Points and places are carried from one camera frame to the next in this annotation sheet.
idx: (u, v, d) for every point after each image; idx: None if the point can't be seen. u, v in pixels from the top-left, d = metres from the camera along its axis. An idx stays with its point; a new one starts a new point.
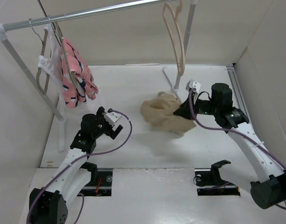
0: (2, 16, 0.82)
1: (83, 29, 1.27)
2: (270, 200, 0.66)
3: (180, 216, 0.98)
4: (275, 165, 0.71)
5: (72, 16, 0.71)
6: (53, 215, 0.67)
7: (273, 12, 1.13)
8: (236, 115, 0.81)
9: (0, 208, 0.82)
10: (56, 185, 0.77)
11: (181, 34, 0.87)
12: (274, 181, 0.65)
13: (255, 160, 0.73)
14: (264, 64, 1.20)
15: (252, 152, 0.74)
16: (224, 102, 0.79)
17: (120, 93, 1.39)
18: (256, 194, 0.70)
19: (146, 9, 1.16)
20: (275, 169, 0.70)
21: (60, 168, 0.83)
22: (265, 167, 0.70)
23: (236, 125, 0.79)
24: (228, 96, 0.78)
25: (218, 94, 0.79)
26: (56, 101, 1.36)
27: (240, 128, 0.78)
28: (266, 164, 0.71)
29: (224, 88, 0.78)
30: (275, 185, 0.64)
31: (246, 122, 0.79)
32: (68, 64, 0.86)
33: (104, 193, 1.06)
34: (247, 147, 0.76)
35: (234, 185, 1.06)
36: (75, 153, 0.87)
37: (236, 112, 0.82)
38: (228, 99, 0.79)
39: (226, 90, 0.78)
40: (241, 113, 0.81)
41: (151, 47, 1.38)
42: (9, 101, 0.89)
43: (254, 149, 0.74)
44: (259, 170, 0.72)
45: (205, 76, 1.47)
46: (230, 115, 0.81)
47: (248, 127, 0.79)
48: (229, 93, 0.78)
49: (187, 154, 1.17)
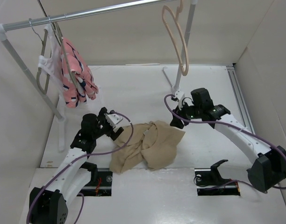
0: (2, 16, 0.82)
1: (83, 29, 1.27)
2: (266, 179, 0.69)
3: (180, 216, 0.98)
4: (262, 144, 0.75)
5: (72, 16, 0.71)
6: (52, 214, 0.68)
7: (273, 12, 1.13)
8: (218, 110, 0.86)
9: (0, 208, 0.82)
10: (56, 184, 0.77)
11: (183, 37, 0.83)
12: (262, 158, 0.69)
13: (243, 144, 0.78)
14: (264, 64, 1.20)
15: (238, 137, 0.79)
16: (204, 101, 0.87)
17: (120, 93, 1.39)
18: (254, 177, 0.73)
19: (146, 9, 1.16)
20: (261, 148, 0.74)
21: (60, 167, 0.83)
22: (253, 148, 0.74)
23: (220, 117, 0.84)
24: (205, 96, 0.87)
25: (196, 96, 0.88)
26: (56, 101, 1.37)
27: (223, 119, 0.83)
28: (253, 144, 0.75)
29: (201, 90, 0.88)
30: (265, 162, 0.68)
31: (229, 113, 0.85)
32: (68, 64, 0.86)
33: (104, 193, 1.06)
34: (233, 135, 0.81)
35: (234, 185, 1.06)
36: (75, 152, 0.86)
37: (218, 108, 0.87)
38: (206, 97, 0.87)
39: (203, 91, 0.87)
40: (223, 108, 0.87)
41: (151, 47, 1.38)
42: (9, 101, 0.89)
43: (239, 134, 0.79)
44: (249, 153, 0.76)
45: (205, 76, 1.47)
46: (212, 110, 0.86)
47: (230, 116, 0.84)
48: (205, 93, 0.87)
49: (187, 154, 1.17)
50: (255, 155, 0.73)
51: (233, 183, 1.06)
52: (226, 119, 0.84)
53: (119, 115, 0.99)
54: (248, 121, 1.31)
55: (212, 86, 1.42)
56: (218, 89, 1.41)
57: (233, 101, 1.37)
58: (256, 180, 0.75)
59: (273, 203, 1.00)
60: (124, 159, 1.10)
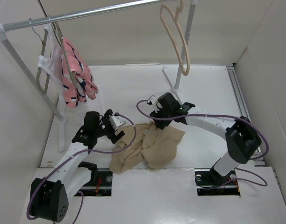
0: (2, 16, 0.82)
1: (83, 29, 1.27)
2: (242, 149, 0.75)
3: (180, 216, 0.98)
4: (228, 121, 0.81)
5: (72, 16, 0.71)
6: (53, 204, 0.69)
7: (273, 12, 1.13)
8: (185, 107, 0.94)
9: (0, 208, 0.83)
10: (57, 175, 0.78)
11: (183, 37, 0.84)
12: (232, 131, 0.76)
13: (212, 126, 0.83)
14: (264, 64, 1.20)
15: (206, 122, 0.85)
16: (171, 103, 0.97)
17: (120, 93, 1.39)
18: (234, 153, 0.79)
19: (146, 9, 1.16)
20: (228, 123, 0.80)
21: (61, 160, 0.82)
22: (221, 126, 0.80)
23: (187, 112, 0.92)
24: (170, 99, 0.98)
25: (163, 101, 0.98)
26: (56, 101, 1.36)
27: (190, 112, 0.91)
28: (219, 122, 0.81)
29: (165, 94, 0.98)
30: (235, 134, 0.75)
31: (193, 107, 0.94)
32: (68, 64, 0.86)
33: (104, 193, 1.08)
34: (202, 122, 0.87)
35: (234, 185, 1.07)
36: (77, 146, 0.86)
37: (184, 105, 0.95)
38: (171, 99, 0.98)
39: (167, 95, 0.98)
40: (188, 104, 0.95)
41: (151, 47, 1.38)
42: (9, 101, 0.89)
43: (206, 119, 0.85)
44: (219, 132, 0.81)
45: (205, 76, 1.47)
46: (180, 109, 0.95)
47: (195, 108, 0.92)
48: (170, 96, 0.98)
49: (186, 155, 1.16)
50: (225, 131, 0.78)
51: (233, 183, 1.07)
52: (192, 111, 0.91)
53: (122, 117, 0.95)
54: None
55: (213, 87, 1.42)
56: (218, 89, 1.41)
57: (233, 101, 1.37)
58: (236, 156, 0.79)
59: (273, 203, 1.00)
60: (124, 159, 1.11)
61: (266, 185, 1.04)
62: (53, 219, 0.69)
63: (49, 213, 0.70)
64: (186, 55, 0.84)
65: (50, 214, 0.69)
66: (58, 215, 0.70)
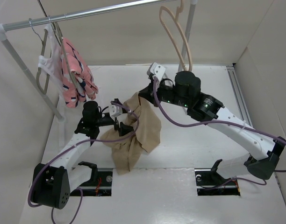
0: (2, 16, 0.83)
1: (83, 29, 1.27)
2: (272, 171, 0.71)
3: (180, 216, 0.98)
4: (267, 141, 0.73)
5: (72, 16, 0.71)
6: (56, 190, 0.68)
7: (273, 12, 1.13)
8: (209, 104, 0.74)
9: (0, 208, 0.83)
10: (60, 162, 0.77)
11: (184, 35, 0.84)
12: (273, 157, 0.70)
13: (246, 142, 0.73)
14: (264, 64, 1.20)
15: (241, 136, 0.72)
16: (195, 94, 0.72)
17: (120, 93, 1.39)
18: (256, 170, 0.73)
19: (146, 9, 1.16)
20: (267, 144, 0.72)
21: (65, 148, 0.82)
22: (260, 148, 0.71)
23: (217, 115, 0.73)
24: (197, 86, 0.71)
25: (188, 88, 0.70)
26: (56, 101, 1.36)
27: (220, 116, 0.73)
28: (259, 142, 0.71)
29: (192, 80, 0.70)
30: (274, 159, 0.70)
31: (222, 107, 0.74)
32: (68, 64, 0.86)
33: (104, 193, 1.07)
34: (234, 133, 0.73)
35: (234, 185, 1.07)
36: (80, 136, 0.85)
37: (207, 99, 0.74)
38: (197, 89, 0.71)
39: (194, 80, 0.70)
40: (214, 99, 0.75)
41: (151, 47, 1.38)
42: (8, 101, 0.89)
43: (242, 132, 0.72)
44: (253, 150, 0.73)
45: (205, 76, 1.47)
46: (203, 105, 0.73)
47: (225, 112, 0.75)
48: (197, 83, 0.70)
49: (186, 155, 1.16)
50: (263, 153, 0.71)
51: (233, 183, 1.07)
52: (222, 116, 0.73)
53: (117, 105, 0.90)
54: (248, 121, 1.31)
55: (213, 86, 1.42)
56: (218, 89, 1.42)
57: (232, 101, 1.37)
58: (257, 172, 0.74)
59: (273, 203, 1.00)
60: (126, 158, 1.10)
61: (266, 184, 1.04)
62: (56, 204, 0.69)
63: (51, 199, 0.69)
64: (187, 53, 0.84)
65: (51, 201, 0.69)
66: (60, 200, 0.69)
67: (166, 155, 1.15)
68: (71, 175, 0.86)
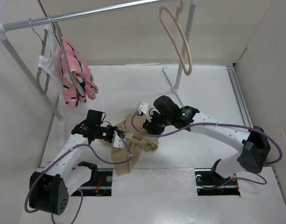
0: (2, 16, 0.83)
1: (83, 28, 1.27)
2: (255, 160, 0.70)
3: (180, 216, 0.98)
4: (241, 131, 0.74)
5: (72, 16, 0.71)
6: (53, 199, 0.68)
7: (273, 12, 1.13)
8: (187, 113, 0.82)
9: None
10: (57, 168, 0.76)
11: (184, 35, 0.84)
12: (248, 144, 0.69)
13: (223, 136, 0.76)
14: (264, 64, 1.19)
15: (216, 132, 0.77)
16: (171, 109, 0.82)
17: (120, 93, 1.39)
18: (246, 163, 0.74)
19: (145, 9, 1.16)
20: (242, 134, 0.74)
21: (61, 153, 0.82)
22: (235, 138, 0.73)
23: (192, 120, 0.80)
24: (169, 102, 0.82)
25: (161, 106, 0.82)
26: (56, 101, 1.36)
27: (196, 120, 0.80)
28: (233, 134, 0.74)
29: (163, 99, 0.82)
30: (251, 147, 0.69)
31: (198, 112, 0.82)
32: (68, 64, 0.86)
33: (104, 193, 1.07)
34: (210, 131, 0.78)
35: (234, 185, 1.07)
36: (76, 139, 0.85)
37: (186, 110, 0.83)
38: (171, 104, 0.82)
39: (164, 99, 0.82)
40: (190, 108, 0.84)
41: (151, 46, 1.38)
42: (9, 101, 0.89)
43: (216, 129, 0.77)
44: (232, 143, 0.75)
45: (204, 75, 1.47)
46: (182, 115, 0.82)
47: (200, 115, 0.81)
48: (168, 100, 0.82)
49: (186, 154, 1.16)
50: (239, 143, 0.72)
51: (233, 183, 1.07)
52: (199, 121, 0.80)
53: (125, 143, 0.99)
54: (248, 121, 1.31)
55: (212, 86, 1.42)
56: (218, 89, 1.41)
57: (232, 101, 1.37)
58: (248, 165, 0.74)
59: (273, 203, 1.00)
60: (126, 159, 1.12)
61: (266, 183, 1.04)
62: (54, 211, 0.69)
63: (49, 206, 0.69)
64: (187, 54, 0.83)
65: (49, 208, 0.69)
66: (58, 207, 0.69)
67: (166, 155, 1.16)
68: (70, 178, 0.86)
